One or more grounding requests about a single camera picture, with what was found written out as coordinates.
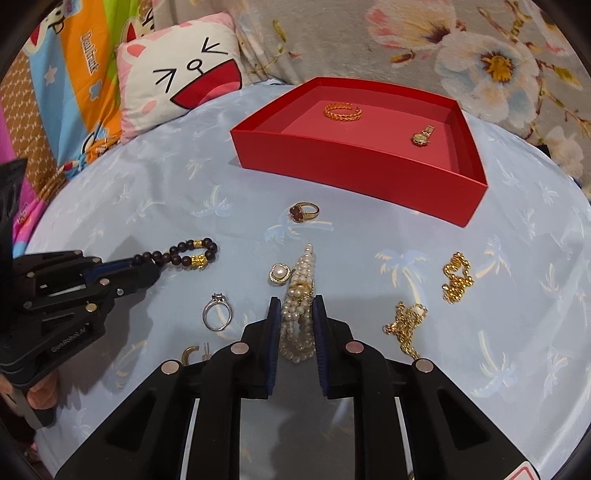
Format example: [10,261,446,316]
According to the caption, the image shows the gold ring with red stone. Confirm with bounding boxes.
[289,201,321,223]

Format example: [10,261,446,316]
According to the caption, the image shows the dark bead bracelet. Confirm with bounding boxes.
[131,237,221,271]

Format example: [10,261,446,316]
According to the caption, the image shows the colourful cartoon sheet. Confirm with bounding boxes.
[0,0,155,259]

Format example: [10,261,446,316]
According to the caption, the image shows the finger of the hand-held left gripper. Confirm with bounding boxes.
[23,266,161,343]
[13,250,140,297]

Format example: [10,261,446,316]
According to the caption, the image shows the person's left hand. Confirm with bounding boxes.
[0,370,59,412]

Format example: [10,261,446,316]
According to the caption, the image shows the gold hoop earring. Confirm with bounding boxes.
[180,342,212,368]

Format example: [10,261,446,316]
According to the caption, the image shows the chunky gold chain bracelet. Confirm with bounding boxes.
[442,252,475,304]

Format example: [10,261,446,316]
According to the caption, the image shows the silver ring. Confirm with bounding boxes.
[203,292,233,331]

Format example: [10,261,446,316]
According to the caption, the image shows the gold twisted bangle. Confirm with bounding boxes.
[324,102,362,123]

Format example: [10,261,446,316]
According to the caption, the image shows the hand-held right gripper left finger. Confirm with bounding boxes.
[54,296,283,480]

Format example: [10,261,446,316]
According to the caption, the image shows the red jewelry box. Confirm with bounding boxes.
[230,77,489,229]

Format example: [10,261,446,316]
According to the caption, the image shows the grey floral blanket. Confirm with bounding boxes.
[152,0,591,188]

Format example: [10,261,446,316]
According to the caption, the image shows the gold wristwatch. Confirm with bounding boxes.
[411,124,437,147]

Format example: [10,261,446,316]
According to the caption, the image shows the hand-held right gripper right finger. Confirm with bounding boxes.
[310,295,550,480]

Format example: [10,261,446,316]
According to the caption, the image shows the gold chain necklace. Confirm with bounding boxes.
[382,302,429,361]

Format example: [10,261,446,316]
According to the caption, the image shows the cartoon cat pillow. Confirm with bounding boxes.
[115,11,243,142]

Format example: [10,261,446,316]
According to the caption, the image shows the pearl bracelet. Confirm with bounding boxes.
[278,244,318,364]

